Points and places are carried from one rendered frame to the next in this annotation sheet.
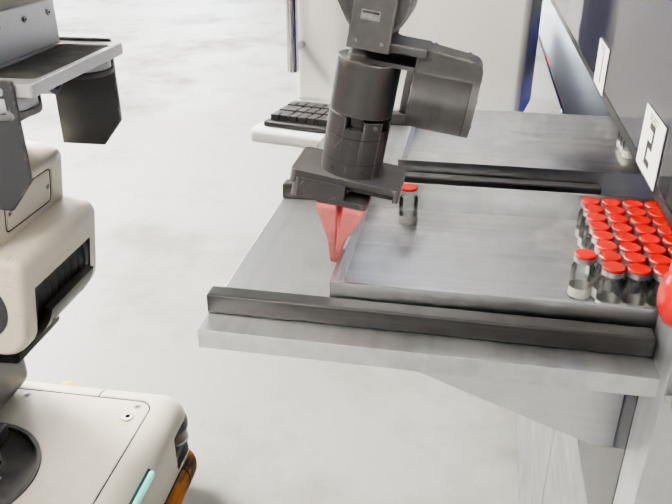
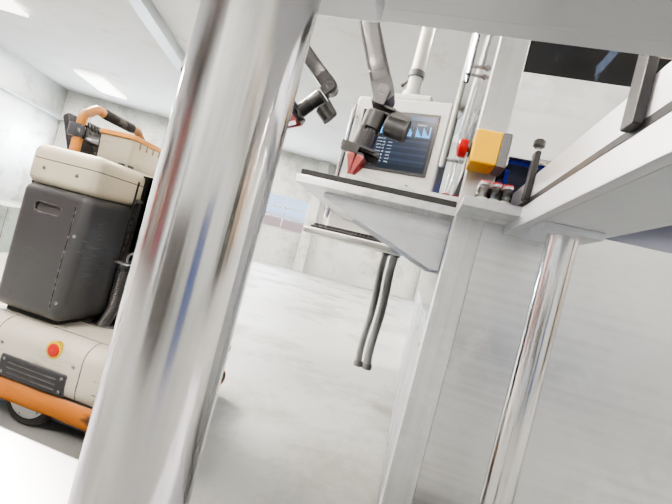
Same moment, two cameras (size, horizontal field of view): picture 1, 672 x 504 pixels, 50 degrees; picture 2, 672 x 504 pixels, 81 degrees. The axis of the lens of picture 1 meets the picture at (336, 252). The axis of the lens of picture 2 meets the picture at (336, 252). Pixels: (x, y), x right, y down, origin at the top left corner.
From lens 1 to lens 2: 0.69 m
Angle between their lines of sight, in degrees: 28
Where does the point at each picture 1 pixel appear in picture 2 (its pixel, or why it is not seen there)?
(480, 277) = not seen: hidden behind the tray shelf
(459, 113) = (401, 128)
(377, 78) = (378, 114)
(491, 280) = not seen: hidden behind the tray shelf
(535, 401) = (410, 244)
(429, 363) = (377, 194)
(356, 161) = (365, 139)
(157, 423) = not seen: hidden behind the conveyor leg
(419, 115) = (389, 127)
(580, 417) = (427, 254)
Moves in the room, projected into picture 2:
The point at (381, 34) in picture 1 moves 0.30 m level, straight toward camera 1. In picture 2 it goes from (382, 98) to (389, 31)
